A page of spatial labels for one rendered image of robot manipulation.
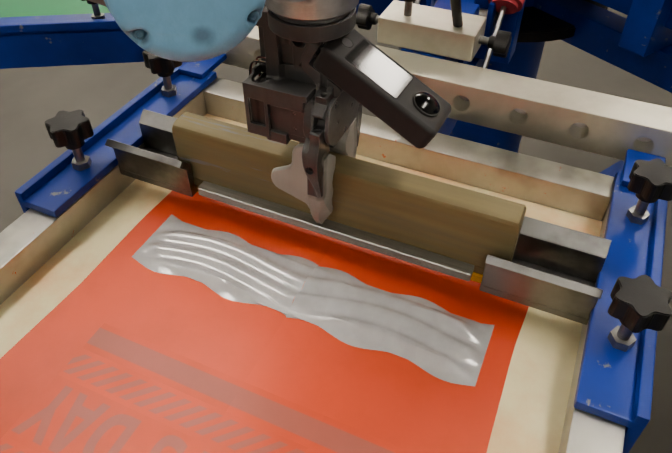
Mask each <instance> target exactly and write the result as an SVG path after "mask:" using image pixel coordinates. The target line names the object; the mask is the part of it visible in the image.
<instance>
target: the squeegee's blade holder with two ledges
mask: <svg viewBox="0 0 672 453"><path fill-rule="evenodd" d="M198 193H199V195H201V196H204V197H208V198H211V199H214V200H217V201H220V202H223V203H226V204H229V205H232V206H236V207H239V208H242V209H245V210H248V211H251V212H254V213H257V214H260V215H263V216H267V217H270V218H273V219H276V220H279V221H282V222H285V223H288V224H291V225H294V226H298V227H301V228H304V229H307V230H310V231H313V232H316V233H319V234H322V235H326V236H329V237H332V238H335V239H338V240H341V241H344V242H347V243H350V244H353V245H357V246H360V247H363V248H366V249H369V250H372V251H375V252H378V253H381V254H385V255H388V256H391V257H394V258H397V259H400V260H403V261H406V262H409V263H412V264H416V265H419V266H422V267H425V268H428V269H431V270H434V271H437V272H440V273H444V274H447V275H450V276H453V277H456V278H459V279H462V280H465V281H470V279H471V277H472V274H473V270H474V266H475V265H472V264H468V263H465V262H462V261H459V260H456V259H452V258H449V257H446V256H443V255H440V254H436V253H433V252H430V251H427V250H424V249H420V248H417V247H414V246H411V245H408V244H405V243H401V242H398V241H395V240H392V239H389V238H385V237H382V236H379V235H376V234H373V233H369V232H366V231H363V230H360V229H357V228H353V227H350V226H347V225H344V224H341V223H337V222H334V221H331V220H328V219H326V220H325V221H324V222H323V224H319V223H316V221H315V220H314V219H313V217H312V215H311V214H309V213H305V212H302V211H299V210H296V209H293V208H290V207H286V206H283V205H280V204H277V203H274V202H270V201H267V200H264V199H261V198H258V197H254V196H251V195H248V194H245V193H242V192H238V191H235V190H232V189H229V188H226V187H222V186H219V185H216V184H213V183H210V182H206V181H203V182H202V183H201V184H200V185H199V187H198Z"/></svg>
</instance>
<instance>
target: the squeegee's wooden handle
mask: <svg viewBox="0 0 672 453"><path fill-rule="evenodd" d="M172 133H173V138H174V142H175V147H176V152H177V156H178V160H180V161H184V162H187V163H190V165H191V170H192V175H193V180H194V184H196V185H200V184H201V183H202V182H203V181H206V182H210V183H213V184H216V185H219V186H222V187H226V188H229V189H232V190H235V191H238V192H242V193H245V194H248V195H251V196H254V197H258V198H261V199H264V200H267V201H270V202H274V203H277V204H280V205H283V206H286V207H290V208H293V209H296V210H299V211H302V212H305V213H309V214H311V212H310V209H309V207H308V205H307V204H306V203H305V202H303V201H301V200H299V199H297V198H295V197H294V196H292V195H290V194H288V193H286V192H285V191H283V190H281V189H279V188H278V187H276V186H275V185H274V183H273V182H272V179H271V173H272V170H273V169H274V168H276V167H281V166H286V165H290V164H291V162H292V151H293V149H294V147H295V146H296V145H298V144H300V143H299V142H295V141H291V140H290V141H289V142H288V144H287V145H286V144H283V143H279V142H276V141H272V140H268V139H267V137H265V136H261V135H257V134H254V133H250V132H248V128H244V127H241V126H237V125H233V124H230V123H226V122H222V121H219V120H215V119H212V118H208V117H204V116H201V115H197V114H193V113H190V112H185V113H183V114H182V115H181V116H180V117H179V118H178V119H177V120H176V121H175V122H174V124H173V126H172ZM329 154H332V155H334V156H336V163H335V170H334V174H333V182H332V185H333V197H332V206H333V211H332V213H331V214H330V215H329V216H328V218H327V219H328V220H331V221H334V222H337V223H341V224H344V225H347V226H350V227H353V228H357V229H360V230H363V231H366V232H369V233H373V234H376V235H379V236H382V237H385V238H389V239H392V240H395V241H398V242H401V243H405V244H408V245H411V246H414V247H417V248H420V249H424V250H427V251H430V252H433V253H436V254H440V255H443V256H446V257H449V258H452V259H456V260H459V261H462V262H465V263H468V264H472V265H475V266H474V270H473V272H474V273H478V274H481V275H483V272H484V268H485V264H486V263H485V260H486V257H487V255H491V256H495V257H498V258H501V259H505V260H508V261H511V262H512V259H513V255H514V252H515V248H516V245H517V241H518V237H519V234H520V230H521V227H522V223H523V220H524V216H525V212H526V206H525V205H524V204H520V203H516V202H513V201H509V200H506V199H502V198H498V197H495V196H491V195H487V194H484V193H480V192H477V191H473V190H469V189H466V188H462V187H458V186H455V185H451V184H447V183H444V182H440V181H437V180H433V179H429V178H426V177H422V176H418V175H415V174H411V173H408V172H404V171H400V170H397V169H393V168H389V167H386V166H382V165H379V164H375V163H371V162H368V161H364V160H360V159H357V158H353V157H349V156H346V155H342V154H339V153H335V152H331V151H330V152H329Z"/></svg>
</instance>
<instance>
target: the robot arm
mask: <svg viewBox="0 0 672 453"><path fill-rule="evenodd" d="M88 1H91V2H94V3H97V4H100V5H103V6H106V7H107V8H108V10H109V11H110V13H111V14H112V16H113V17H114V19H115V21H116V23H117V24H118V26H119V27H120V28H121V30H122V31H123V32H124V33H125V34H126V35H127V36H128V37H129V38H130V39H131V40H132V41H134V42H135V43H136V44H137V45H138V46H139V47H141V48H142V49H144V50H146V51H148V52H149V53H151V54H154V55H156V56H158V57H161V58H164V59H168V60H173V61H179V62H196V61H203V60H208V59H212V58H214V57H217V56H220V55H222V54H224V53H226V52H228V51H230V50H231V49H233V48H234V47H236V46H237V45H238V44H239V43H241V42H242V41H243V40H244V39H245V38H246V37H247V36H248V35H249V33H250V32H251V31H252V29H253V28H254V27H255V26H258V30H259V41H260V52H261V56H258V57H257V58H256V60H253V61H252V62H251V63H250V66H249V76H248V77H247V78H246V79H245V80H244V81H243V82H242V85H243V94H244V103H245V111H246V120H247V128H248V132H250V133H254V134H257V135H261V136H265V137H267V139H268V140H272V141H276V142H279V143H283V144H286V145H287V144H288V142H289V141H290V140H295V141H299V143H300V144H298V145H296V146H295V147H294V149H293V151H292V162H291V164H290V165H286V166H281V167H276V168H274V169H273V170H272V173H271V179H272V182H273V183H274V185H275V186H276V187H278V188H279V189H281V190H283V191H285V192H286V193H288V194H290V195H292V196H294V197H295V198H297V199H299V200H301V201H303V202H305V203H306V204H307V205H308V207H309V209H310V212H311V215H312V217H313V219H314V220H315V221H316V223H319V224H323V222H324V221H325V220H326V219H327V218H328V216H329V215H330V214H331V213H332V211H333V206H332V197H333V185H332V182H333V174H334V170H335V163H336V156H334V155H332V154H329V152H330V151H331V152H335V153H339V154H342V155H346V156H349V157H353V158H356V152H357V147H358V143H359V135H360V127H361V118H362V105H363V106H364V107H365V108H366V109H368V110H369V111H370V112H371V113H373V114H374V115H375V116H377V117H378V118H379V119H380V120H382V121H383V122H384V123H386V124H387V125H388V126H389V127H391V128H392V129H393V130H394V131H396V132H397V133H398V134H400V135H401V136H402V137H403V138H405V139H406V140H407V141H408V142H410V143H411V144H412V145H414V146H415V147H416V148H419V149H421V148H424V147H426V146H427V144H428V143H429V142H430V141H431V140H432V139H433V138H434V137H435V135H436V134H437V132H438V131H439V129H440V128H441V126H442V125H443V123H444V122H445V120H446V119H447V117H448V116H449V114H450V113H451V110H452V108H451V105H450V104H449V103H448V102H447V101H446V100H444V99H443V98H442V97H441V96H439V95H438V94H437V93H435V92H434V91H433V90H432V89H430V88H429V87H428V86H427V85H425V84H424V83H423V82H421V81H420V80H419V79H418V78H416V77H415V76H414V75H413V74H411V73H410V72H409V71H407V70H406V69H405V68H404V67H402V66H401V65H400V64H398V63H397V62H396V61H395V60H393V59H392V58H391V57H390V56H388V55H387V54H386V53H384V52H383V51H382V50H381V49H379V48H378V47H377V46H376V45H374V44H373V43H372V42H370V41H369V40H368V39H367V38H365V37H364V36H363V35H362V34H360V33H359V32H358V31H356V30H355V29H354V27H355V25H356V6H357V5H358V3H359V0H88ZM258 58H261V61H260V60H258ZM254 62H255V64H256V65H255V66H254V67H253V68H252V65H253V63H254ZM258 62H259V63H258ZM261 72H263V73H262V74H261ZM257 75H259V77H258V78H257V79H256V80H255V77H256V76H257ZM253 81H254V82H253ZM249 98H250V100H249ZM250 107H251V109H250ZM251 116H252V118H251Z"/></svg>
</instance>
